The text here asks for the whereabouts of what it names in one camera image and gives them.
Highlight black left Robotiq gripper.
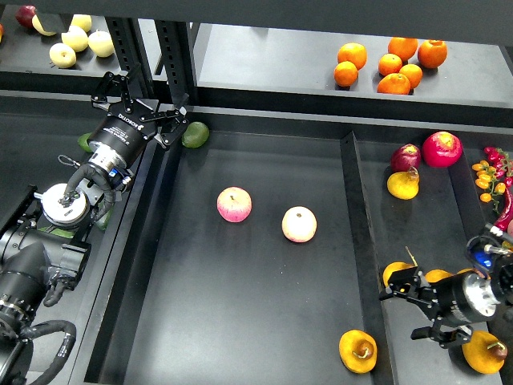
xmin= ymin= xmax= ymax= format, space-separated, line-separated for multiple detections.
xmin=87 ymin=63 xmax=189 ymax=167

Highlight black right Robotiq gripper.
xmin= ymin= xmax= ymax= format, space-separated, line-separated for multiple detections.
xmin=379 ymin=267 xmax=475 ymax=349

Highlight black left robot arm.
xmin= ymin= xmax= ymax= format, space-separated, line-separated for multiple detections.
xmin=1 ymin=72 xmax=189 ymax=384

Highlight yellow pear beside arm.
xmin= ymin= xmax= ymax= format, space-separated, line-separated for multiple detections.
xmin=425 ymin=269 xmax=454 ymax=283

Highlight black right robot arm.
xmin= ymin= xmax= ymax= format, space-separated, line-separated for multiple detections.
xmin=379 ymin=224 xmax=512 ymax=349

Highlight yellow pear right tray middle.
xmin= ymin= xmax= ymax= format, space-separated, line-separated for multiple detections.
xmin=382 ymin=245 xmax=418 ymax=286

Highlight green avocado at tray corner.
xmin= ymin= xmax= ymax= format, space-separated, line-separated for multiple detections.
xmin=181 ymin=121 xmax=210 ymax=148

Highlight green avocado left tray top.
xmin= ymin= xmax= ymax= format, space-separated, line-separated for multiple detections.
xmin=77 ymin=132 xmax=93 ymax=153

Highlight green avocado tray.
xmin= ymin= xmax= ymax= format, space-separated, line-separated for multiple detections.
xmin=77 ymin=132 xmax=93 ymax=153
xmin=50 ymin=228 xmax=75 ymax=239

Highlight yellow pear in centre tray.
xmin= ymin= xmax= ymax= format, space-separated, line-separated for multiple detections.
xmin=338 ymin=329 xmax=378 ymax=374

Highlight pale yellow pear front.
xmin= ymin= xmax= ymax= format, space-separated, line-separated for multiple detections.
xmin=49 ymin=43 xmax=77 ymax=69

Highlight pale yellow pear middle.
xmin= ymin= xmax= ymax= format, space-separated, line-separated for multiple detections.
xmin=61 ymin=25 xmax=88 ymax=52

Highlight pale yellow pear back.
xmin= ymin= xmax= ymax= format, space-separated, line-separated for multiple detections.
xmin=71 ymin=14 xmax=92 ymax=33

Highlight dark green avocado upright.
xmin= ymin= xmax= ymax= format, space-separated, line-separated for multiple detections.
xmin=95 ymin=207 xmax=114 ymax=231

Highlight yellow pear under right gripper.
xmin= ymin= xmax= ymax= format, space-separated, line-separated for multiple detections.
xmin=386 ymin=167 xmax=420 ymax=201

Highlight pale yellow pear half hidden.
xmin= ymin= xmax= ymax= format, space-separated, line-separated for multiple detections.
xmin=31 ymin=14 xmax=56 ymax=36

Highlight green avocado left tray upper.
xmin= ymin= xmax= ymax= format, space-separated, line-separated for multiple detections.
xmin=50 ymin=228 xmax=75 ymax=239

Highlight black shelf upright posts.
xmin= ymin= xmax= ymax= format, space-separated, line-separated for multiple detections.
xmin=105 ymin=16 xmax=198 ymax=106

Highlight black left tray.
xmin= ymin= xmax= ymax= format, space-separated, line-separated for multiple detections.
xmin=1 ymin=97 xmax=160 ymax=384

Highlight black tray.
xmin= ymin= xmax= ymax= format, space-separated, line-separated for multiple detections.
xmin=341 ymin=133 xmax=512 ymax=384
xmin=1 ymin=97 xmax=160 ymax=384
xmin=68 ymin=103 xmax=398 ymax=385

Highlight black right tray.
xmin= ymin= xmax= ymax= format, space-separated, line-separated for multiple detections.
xmin=341 ymin=133 xmax=512 ymax=384

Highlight red chili pepper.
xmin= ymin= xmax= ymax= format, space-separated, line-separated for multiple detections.
xmin=494 ymin=188 xmax=512 ymax=232

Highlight pink red apple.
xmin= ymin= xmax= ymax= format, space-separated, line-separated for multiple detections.
xmin=216 ymin=186 xmax=252 ymax=223

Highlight dark red apple on shelf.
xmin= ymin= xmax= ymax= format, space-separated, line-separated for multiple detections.
xmin=14 ymin=5 xmax=36 ymax=29

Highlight cherry tomato bunch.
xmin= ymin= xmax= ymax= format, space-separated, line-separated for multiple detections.
xmin=472 ymin=146 xmax=512 ymax=204

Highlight pale yellow pink apple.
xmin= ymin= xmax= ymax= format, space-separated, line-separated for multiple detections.
xmin=281 ymin=206 xmax=317 ymax=243

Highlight dark red apple right tray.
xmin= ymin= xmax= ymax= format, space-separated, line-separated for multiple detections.
xmin=390 ymin=144 xmax=422 ymax=172

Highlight black centre tray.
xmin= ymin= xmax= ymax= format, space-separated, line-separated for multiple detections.
xmin=68 ymin=103 xmax=398 ymax=385

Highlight orange lower left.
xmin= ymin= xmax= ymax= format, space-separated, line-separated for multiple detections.
xmin=333 ymin=61 xmax=358 ymax=87

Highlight orange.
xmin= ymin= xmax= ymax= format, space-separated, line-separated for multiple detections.
xmin=333 ymin=61 xmax=358 ymax=87
xmin=378 ymin=53 xmax=402 ymax=76
xmin=388 ymin=37 xmax=418 ymax=62
xmin=399 ymin=64 xmax=423 ymax=89
xmin=337 ymin=42 xmax=367 ymax=70
xmin=417 ymin=39 xmax=448 ymax=69
xmin=377 ymin=73 xmax=410 ymax=95

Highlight orange top left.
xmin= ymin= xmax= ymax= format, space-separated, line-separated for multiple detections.
xmin=337 ymin=42 xmax=367 ymax=70

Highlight orange front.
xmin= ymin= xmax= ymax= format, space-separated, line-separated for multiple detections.
xmin=377 ymin=73 xmax=410 ymax=95

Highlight orange right lower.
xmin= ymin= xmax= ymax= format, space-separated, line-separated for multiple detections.
xmin=399 ymin=64 xmax=423 ymax=89

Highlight orange centre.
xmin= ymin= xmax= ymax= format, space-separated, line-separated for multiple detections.
xmin=378 ymin=53 xmax=402 ymax=76

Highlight orange top right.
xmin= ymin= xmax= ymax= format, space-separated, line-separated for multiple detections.
xmin=417 ymin=39 xmax=448 ymax=69

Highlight orange top middle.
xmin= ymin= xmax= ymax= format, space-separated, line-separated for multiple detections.
xmin=388 ymin=37 xmax=418 ymax=62

